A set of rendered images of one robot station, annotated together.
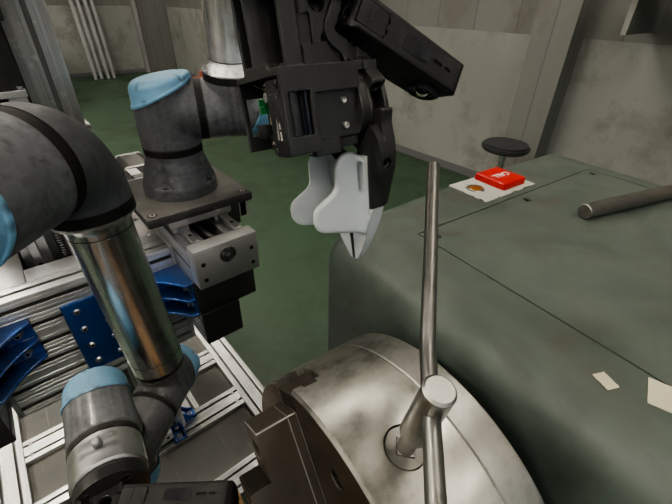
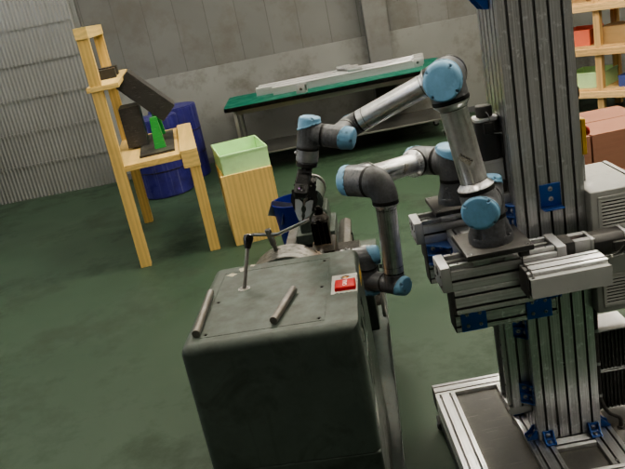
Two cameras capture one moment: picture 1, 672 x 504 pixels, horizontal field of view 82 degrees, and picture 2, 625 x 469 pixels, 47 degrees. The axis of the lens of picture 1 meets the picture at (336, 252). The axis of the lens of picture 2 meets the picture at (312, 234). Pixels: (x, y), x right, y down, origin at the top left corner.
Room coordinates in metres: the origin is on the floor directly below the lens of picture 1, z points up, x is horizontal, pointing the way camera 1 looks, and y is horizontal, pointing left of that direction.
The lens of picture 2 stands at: (1.87, -1.76, 2.08)
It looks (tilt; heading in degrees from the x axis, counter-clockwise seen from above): 19 degrees down; 132
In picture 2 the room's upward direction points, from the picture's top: 11 degrees counter-clockwise
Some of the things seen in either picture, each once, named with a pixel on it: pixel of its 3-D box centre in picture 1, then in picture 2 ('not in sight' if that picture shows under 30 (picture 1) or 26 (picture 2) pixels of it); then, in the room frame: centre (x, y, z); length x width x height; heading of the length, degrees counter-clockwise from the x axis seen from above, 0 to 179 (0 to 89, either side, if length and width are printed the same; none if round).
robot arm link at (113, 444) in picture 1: (108, 467); not in sight; (0.22, 0.24, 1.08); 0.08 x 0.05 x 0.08; 124
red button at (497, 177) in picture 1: (499, 180); (345, 286); (0.63, -0.28, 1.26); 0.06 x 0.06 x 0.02; 35
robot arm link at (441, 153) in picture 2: not in sight; (450, 160); (0.45, 0.72, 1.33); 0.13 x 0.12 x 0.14; 174
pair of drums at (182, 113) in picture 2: not in sight; (170, 148); (-5.45, 4.08, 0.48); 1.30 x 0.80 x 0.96; 131
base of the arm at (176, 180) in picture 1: (177, 165); (489, 225); (0.78, 0.34, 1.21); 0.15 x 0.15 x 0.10
